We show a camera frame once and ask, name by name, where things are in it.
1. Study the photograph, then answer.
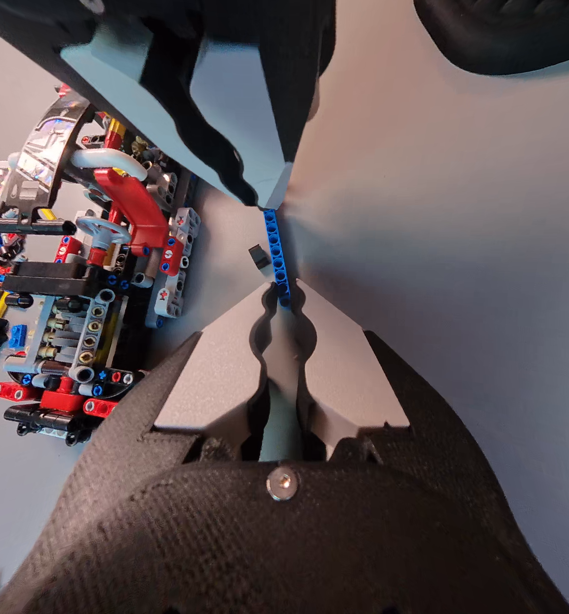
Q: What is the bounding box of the black office chair seat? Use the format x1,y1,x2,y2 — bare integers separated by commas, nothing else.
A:
413,0,569,76

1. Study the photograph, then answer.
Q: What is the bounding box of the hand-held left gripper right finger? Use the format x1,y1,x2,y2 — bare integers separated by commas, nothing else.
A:
294,279,411,460

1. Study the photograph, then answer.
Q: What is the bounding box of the partly built lego car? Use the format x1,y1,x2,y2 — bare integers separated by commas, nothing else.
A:
0,84,203,447

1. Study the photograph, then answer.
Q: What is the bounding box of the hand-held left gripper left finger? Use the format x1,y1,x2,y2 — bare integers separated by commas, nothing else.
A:
154,281,278,461

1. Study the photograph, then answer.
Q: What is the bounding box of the long blue lego beam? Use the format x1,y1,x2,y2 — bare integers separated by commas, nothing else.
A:
263,209,291,308

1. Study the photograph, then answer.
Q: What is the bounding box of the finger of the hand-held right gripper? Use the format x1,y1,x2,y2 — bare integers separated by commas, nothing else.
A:
188,38,294,210
60,28,260,207

